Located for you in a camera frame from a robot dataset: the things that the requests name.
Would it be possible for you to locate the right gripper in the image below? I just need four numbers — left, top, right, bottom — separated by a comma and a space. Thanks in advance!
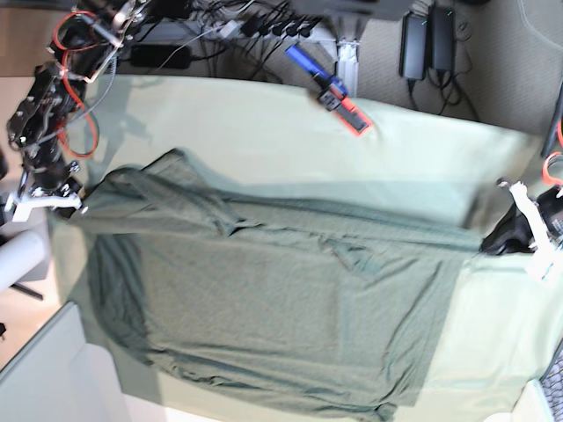
55, 184, 89, 218

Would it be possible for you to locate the black power adapter left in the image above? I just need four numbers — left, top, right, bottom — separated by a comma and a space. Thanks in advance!
399, 13, 428, 81

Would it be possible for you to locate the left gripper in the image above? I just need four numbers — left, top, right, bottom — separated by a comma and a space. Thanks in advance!
481, 204, 533, 256

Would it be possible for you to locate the black power adapter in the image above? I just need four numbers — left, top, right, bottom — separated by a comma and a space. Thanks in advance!
399, 13, 428, 81
428, 4, 456, 72

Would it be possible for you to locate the green T-shirt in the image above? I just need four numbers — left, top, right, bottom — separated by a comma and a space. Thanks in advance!
69, 149, 479, 421

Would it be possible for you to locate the black power brick under table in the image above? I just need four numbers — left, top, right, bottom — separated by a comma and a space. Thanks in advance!
129, 44, 192, 69

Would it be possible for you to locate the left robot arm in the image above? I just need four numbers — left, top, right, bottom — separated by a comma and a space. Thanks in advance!
480, 93, 562, 256

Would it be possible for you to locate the black power adapter right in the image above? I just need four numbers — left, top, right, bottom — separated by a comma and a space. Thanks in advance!
428, 4, 456, 72

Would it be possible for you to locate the white cylinder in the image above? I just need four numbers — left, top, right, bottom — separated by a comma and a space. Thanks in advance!
0, 231, 48, 292

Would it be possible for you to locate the aluminium table frame leg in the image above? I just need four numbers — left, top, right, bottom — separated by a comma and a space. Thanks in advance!
328, 15, 368, 98

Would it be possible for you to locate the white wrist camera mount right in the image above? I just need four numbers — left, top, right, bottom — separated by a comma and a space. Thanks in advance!
4, 191, 63, 222

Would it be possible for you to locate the white power strip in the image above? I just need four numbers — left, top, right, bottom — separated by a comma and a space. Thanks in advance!
131, 19, 335, 45

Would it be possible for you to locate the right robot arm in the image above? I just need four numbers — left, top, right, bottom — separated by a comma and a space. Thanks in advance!
3, 1, 154, 222

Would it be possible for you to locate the light green table cloth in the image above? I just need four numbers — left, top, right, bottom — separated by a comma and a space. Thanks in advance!
0, 72, 563, 422

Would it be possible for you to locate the red and blue clamp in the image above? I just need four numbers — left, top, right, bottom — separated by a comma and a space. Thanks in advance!
285, 45, 372, 135

